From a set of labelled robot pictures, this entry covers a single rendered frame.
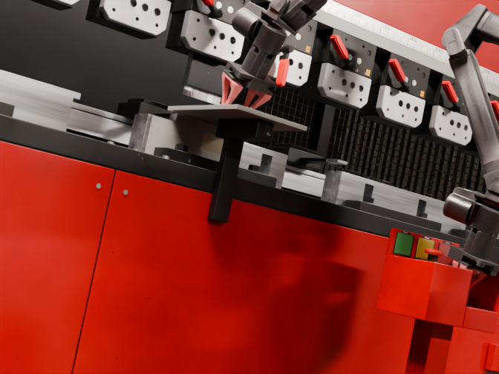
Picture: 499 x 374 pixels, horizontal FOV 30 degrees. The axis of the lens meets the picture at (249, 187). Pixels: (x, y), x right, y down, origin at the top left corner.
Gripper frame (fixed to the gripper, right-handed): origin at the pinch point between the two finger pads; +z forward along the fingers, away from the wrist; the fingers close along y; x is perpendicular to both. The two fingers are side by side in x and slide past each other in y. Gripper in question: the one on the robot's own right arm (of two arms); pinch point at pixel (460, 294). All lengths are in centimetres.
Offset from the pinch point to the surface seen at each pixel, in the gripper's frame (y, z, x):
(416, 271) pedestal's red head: -1.1, -2.5, 14.7
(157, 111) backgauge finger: 58, -13, 56
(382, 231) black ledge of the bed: 27.8, -4.4, 3.7
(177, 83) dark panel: 95, -19, 37
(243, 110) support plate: 13, -22, 58
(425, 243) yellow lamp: 10.4, -7.1, 5.3
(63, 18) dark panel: 93, -25, 74
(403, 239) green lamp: 10.3, -6.6, 11.5
